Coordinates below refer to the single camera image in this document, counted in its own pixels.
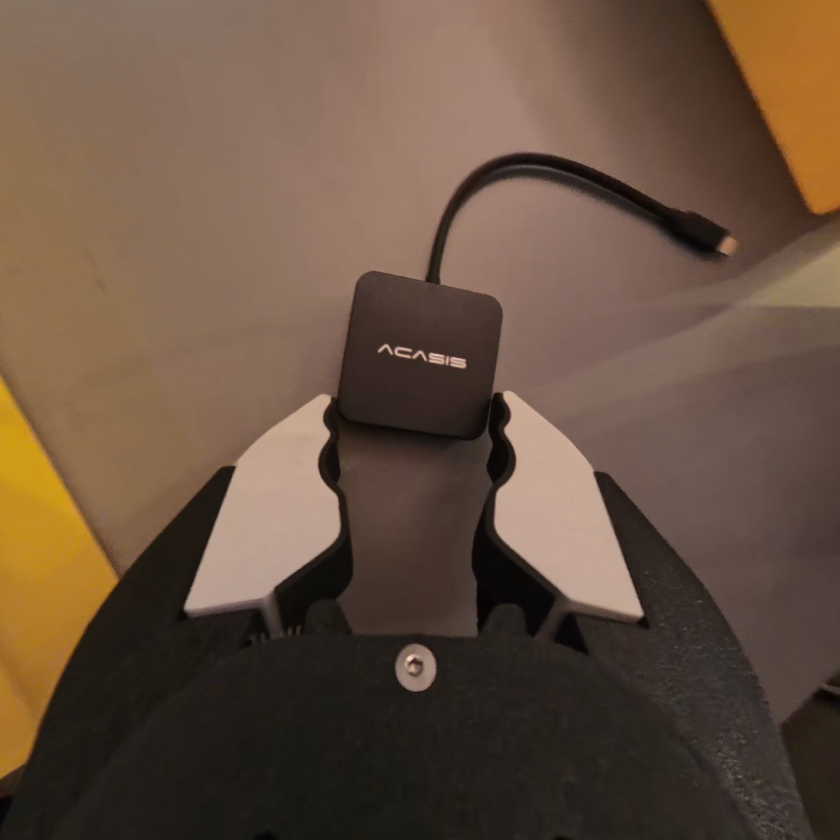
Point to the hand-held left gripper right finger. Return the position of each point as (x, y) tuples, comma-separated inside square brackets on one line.
[(558, 525)]

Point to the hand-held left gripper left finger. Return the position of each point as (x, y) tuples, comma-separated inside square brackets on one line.
[(262, 525)]

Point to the yellow plastic bin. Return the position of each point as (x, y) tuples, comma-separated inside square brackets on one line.
[(787, 79), (39, 558)]

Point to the black square hub adapter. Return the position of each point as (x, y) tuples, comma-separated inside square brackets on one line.
[(420, 354)]

